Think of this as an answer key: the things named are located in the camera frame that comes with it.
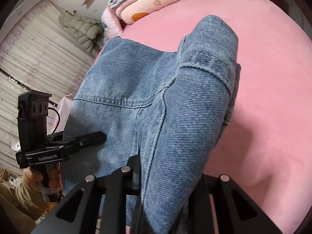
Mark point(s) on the person left hand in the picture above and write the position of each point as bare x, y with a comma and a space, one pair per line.
41, 179

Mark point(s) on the beige puffer coat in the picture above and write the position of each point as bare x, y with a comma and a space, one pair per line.
88, 33

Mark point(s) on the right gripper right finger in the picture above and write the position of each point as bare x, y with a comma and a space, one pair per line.
219, 205

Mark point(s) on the beige sleeve forearm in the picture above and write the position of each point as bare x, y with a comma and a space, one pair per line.
21, 206

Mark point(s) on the white curtain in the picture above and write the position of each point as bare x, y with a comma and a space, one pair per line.
38, 54

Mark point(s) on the blue denim jacket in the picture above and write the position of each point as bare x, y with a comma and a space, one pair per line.
170, 108

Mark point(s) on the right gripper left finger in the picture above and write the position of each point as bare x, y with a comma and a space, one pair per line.
93, 197

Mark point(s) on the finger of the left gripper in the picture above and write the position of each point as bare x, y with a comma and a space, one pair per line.
74, 144

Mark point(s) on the white pink storage box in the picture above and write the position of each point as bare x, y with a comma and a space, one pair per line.
63, 108

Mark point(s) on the pink bed sheet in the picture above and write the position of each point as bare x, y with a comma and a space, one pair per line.
266, 148

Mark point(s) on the folded pink blanket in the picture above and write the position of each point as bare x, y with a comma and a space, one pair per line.
133, 10

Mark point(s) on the white cartoon pillow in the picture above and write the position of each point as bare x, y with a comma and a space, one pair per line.
112, 23

